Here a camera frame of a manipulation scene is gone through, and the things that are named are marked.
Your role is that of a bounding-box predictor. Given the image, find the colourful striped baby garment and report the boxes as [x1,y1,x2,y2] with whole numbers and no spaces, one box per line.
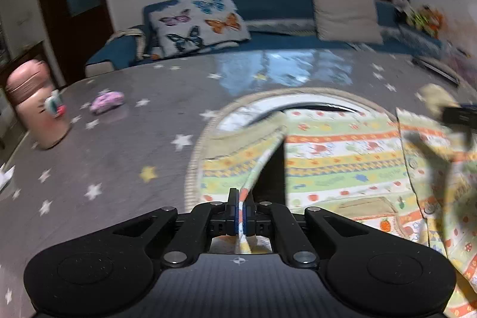
[199,107,477,318]

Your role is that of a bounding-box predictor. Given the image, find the black remote control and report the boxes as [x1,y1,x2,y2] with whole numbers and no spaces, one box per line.
[411,56,460,86]

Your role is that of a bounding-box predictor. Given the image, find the grey star tablecloth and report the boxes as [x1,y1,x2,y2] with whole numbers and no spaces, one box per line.
[0,47,477,318]

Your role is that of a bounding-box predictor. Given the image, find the black induction hotpot cooker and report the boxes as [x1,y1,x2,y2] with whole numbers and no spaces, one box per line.
[215,92,385,132]

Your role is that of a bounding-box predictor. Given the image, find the orange green plush toys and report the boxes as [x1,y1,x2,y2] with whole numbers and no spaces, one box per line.
[407,5,445,39]

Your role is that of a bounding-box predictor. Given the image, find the black white panda plush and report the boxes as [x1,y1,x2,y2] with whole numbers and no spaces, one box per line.
[392,0,411,24]

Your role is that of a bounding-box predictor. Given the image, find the pink hair scrunchie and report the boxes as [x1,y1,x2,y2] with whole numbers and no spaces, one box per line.
[90,91,125,115]

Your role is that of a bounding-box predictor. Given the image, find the beige plain cushion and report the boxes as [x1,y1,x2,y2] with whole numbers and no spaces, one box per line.
[313,0,383,44]

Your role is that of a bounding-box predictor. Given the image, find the blue bench sofa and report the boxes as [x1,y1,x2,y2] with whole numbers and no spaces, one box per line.
[85,0,443,77]

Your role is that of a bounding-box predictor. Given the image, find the butterfly print cushion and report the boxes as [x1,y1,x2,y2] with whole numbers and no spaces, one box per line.
[149,0,251,58]

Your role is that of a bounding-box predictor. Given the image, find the pink cartoon water bottle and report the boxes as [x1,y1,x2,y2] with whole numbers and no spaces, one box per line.
[6,60,70,149]

